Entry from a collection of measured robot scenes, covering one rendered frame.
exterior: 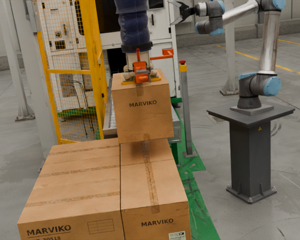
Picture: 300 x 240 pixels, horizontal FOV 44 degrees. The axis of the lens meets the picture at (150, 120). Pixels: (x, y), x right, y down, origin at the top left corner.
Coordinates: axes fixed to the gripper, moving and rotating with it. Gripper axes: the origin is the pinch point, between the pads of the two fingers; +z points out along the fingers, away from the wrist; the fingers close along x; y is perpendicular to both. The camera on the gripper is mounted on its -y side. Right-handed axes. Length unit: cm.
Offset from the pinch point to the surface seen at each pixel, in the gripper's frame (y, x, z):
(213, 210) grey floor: 9, -157, -24
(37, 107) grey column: 135, -87, 130
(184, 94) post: 121, -88, -24
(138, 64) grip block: -1.0, -30.7, 22.8
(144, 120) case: -1, -71, 24
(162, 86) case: -0.7, -47.9, 8.6
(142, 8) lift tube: 19.0, 4.1, 15.6
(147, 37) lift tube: 22.2, -16.3, 13.5
